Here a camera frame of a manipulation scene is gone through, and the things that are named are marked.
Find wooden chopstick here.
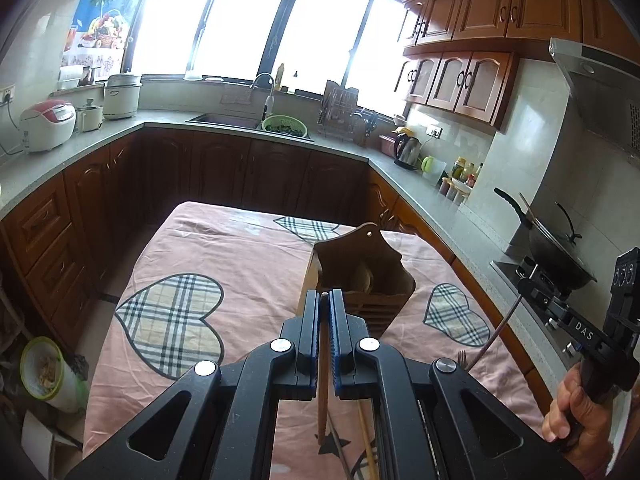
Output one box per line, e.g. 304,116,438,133
358,401,378,480
317,292,331,446

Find metal chopstick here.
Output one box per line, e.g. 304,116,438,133
465,295,523,373

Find person's right hand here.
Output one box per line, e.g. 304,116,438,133
542,363,613,479

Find gas stove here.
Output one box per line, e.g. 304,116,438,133
490,257,614,363

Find metal fork right side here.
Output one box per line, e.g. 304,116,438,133
457,350,468,368

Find black wok with lid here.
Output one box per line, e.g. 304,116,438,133
494,188,598,294

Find pink heart-pattern tablecloth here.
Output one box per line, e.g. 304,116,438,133
84,202,542,454

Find wooden utensil holder box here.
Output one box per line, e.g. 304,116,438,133
297,222,416,337

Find spice jar set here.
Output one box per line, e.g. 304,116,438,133
439,178,472,205

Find lower wooden cabinets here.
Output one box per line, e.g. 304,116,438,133
0,126,557,411

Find wooden cabinets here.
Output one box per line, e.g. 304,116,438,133
0,126,557,411
395,0,639,128

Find range hood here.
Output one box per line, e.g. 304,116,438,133
549,38,640,165

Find electric kettle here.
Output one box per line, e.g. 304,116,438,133
394,128,421,170

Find green colander basket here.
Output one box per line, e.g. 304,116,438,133
262,114,308,138

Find sink faucet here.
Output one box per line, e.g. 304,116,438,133
249,71,278,120

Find dish drying rack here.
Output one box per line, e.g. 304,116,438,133
317,80,361,142

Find white tall cooker pot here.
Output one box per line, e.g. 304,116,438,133
103,73,142,120

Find upper wooden cabinets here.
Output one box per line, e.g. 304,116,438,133
395,0,639,128

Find pink white rice cooker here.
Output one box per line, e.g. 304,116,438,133
18,99,76,153

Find yellow bottle on sill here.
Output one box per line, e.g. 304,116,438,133
273,63,284,91

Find fruit beach poster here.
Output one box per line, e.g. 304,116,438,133
61,0,141,81

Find wall power outlet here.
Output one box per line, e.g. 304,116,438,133
0,84,15,106

